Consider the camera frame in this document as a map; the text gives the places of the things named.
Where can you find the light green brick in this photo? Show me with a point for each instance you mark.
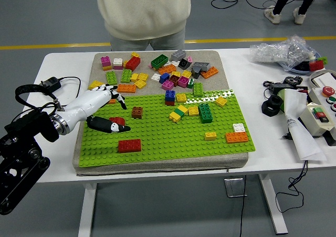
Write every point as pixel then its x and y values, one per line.
pixel 111 78
pixel 323 60
pixel 126 75
pixel 198 88

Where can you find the black slope brick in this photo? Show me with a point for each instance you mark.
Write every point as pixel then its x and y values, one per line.
pixel 184 63

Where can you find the pink flat brick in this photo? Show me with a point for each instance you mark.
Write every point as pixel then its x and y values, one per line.
pixel 118 66

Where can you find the orange long brick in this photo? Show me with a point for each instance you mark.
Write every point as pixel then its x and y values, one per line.
pixel 126 88
pixel 209 72
pixel 112 101
pixel 167 69
pixel 236 137

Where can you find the large black nut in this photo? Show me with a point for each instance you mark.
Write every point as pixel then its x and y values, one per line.
pixel 266 108

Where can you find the red curved brick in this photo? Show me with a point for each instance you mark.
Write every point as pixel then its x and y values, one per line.
pixel 118 120

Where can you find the dark grey brick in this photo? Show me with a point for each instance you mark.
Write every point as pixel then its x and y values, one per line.
pixel 196 74

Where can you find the small yellow brick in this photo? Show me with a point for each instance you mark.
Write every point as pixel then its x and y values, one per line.
pixel 210 136
pixel 135 54

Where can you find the yellow flat brick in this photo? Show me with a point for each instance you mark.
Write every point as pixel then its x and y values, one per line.
pixel 107 68

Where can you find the green thin brick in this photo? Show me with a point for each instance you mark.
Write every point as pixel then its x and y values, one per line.
pixel 180 112

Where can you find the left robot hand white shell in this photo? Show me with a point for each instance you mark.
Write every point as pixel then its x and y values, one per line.
pixel 89 103

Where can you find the blue brick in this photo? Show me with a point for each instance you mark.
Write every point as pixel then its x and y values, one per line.
pixel 170 95
pixel 164 77

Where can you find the yellow curved brick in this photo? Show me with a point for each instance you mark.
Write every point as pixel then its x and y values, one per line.
pixel 95 85

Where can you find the green studded baseplate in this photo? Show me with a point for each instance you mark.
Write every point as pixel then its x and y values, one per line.
pixel 162 142

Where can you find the red long brick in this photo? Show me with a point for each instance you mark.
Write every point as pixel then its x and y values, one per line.
pixel 133 63

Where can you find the black wall plug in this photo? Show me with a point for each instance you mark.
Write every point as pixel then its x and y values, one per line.
pixel 53 83

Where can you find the small black plug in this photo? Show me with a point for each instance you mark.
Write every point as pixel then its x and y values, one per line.
pixel 286 136

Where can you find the control box with red button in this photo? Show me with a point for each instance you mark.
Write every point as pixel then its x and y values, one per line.
pixel 319 94

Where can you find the metal bracket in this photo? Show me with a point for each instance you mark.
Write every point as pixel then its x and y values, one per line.
pixel 235 187

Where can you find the dark red brick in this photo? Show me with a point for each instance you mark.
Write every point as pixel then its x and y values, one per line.
pixel 174 80

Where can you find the clear bubble wrap bag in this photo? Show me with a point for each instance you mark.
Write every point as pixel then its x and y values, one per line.
pixel 278 52

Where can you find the small white brick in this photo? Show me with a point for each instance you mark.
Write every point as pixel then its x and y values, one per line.
pixel 175 62

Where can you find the black power adapter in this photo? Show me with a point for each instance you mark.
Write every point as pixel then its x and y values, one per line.
pixel 278 86

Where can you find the red thin brick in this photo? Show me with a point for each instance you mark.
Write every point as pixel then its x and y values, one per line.
pixel 170 103

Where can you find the white rounded device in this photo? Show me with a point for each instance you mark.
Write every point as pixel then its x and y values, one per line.
pixel 324 78

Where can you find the dark green tall brick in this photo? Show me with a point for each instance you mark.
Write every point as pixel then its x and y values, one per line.
pixel 205 113

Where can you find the brown brick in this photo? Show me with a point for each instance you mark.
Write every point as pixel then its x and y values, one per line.
pixel 137 112

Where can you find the green sheet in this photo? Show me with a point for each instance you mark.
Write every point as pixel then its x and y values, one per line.
pixel 282 100

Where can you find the white table leg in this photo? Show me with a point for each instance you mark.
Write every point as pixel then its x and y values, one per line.
pixel 273 208
pixel 88 210

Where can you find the dark green long brick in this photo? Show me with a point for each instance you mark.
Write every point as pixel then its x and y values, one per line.
pixel 159 61

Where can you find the black gear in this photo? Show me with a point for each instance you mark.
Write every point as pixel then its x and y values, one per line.
pixel 292 80

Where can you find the white switch box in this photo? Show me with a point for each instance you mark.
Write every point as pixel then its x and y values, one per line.
pixel 309 119

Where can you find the blue-rimmed bowl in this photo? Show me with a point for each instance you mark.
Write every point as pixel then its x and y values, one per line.
pixel 299 70

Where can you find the magenta brick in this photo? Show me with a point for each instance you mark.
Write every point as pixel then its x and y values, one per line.
pixel 183 81
pixel 167 85

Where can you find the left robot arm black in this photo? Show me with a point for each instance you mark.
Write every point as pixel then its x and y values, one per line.
pixel 31 124

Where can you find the white paper sheet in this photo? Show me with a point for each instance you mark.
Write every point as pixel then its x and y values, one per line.
pixel 302 132

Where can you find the grey slope brick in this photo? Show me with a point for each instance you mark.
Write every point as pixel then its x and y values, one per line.
pixel 200 64

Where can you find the small dark green brick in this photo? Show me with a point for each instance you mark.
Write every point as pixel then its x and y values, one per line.
pixel 190 83

